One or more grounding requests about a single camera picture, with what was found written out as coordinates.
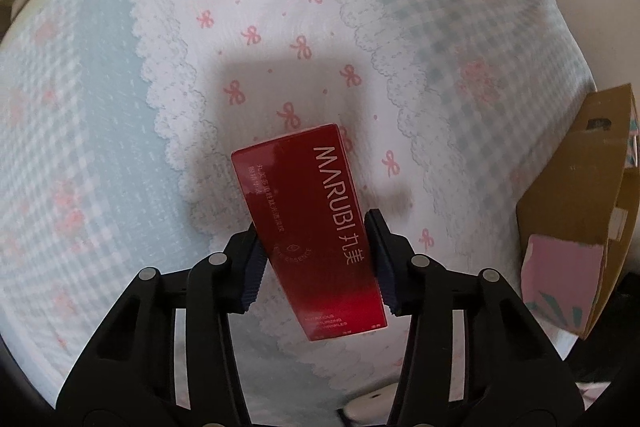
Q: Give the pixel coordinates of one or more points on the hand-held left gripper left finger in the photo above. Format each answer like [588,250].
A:
[252,272]

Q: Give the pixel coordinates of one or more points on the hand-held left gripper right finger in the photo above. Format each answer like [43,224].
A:
[382,257]

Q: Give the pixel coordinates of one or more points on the red carton box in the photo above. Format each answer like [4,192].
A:
[305,217]

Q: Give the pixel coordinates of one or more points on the pink printed cardboard box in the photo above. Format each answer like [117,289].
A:
[585,187]

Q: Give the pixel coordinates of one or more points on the white rounded object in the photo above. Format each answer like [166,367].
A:
[372,394]

